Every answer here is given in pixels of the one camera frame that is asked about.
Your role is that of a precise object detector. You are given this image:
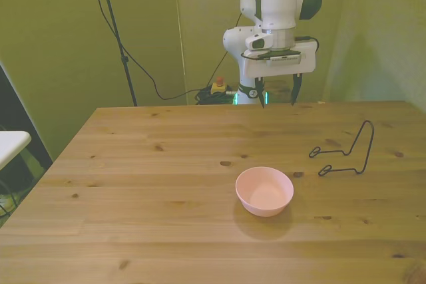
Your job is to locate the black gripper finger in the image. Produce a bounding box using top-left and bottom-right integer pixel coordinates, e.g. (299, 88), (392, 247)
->
(290, 72), (304, 107)
(255, 76), (266, 110)

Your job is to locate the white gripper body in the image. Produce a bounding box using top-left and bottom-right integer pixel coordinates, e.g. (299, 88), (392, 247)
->
(240, 40), (318, 79)

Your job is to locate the pink plastic bowl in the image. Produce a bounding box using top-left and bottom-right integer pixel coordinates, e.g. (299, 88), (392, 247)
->
(235, 166), (295, 217)

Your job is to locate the yellow emergency stop button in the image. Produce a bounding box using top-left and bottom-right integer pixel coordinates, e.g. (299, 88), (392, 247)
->
(210, 76), (229, 96)

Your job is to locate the thin black tripod pole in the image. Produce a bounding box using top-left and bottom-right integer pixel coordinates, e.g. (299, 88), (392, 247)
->
(94, 0), (138, 107)

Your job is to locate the dark upright panel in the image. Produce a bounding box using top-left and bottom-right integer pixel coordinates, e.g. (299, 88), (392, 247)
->
(0, 60), (55, 200)

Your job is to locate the white side table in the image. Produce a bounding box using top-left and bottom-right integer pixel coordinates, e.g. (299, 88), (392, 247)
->
(0, 130), (32, 172)

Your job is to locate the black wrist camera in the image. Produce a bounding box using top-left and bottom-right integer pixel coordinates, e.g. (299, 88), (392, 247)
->
(246, 49), (303, 67)

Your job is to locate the coiled black cable bundle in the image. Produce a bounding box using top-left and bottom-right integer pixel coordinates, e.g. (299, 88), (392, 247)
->
(194, 86), (238, 106)

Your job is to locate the black wire bowl stand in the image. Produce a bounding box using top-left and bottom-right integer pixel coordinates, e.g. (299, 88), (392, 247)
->
(308, 120), (375, 178)

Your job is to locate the black hanging cable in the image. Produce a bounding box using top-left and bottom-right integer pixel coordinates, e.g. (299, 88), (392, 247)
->
(84, 0), (214, 101)

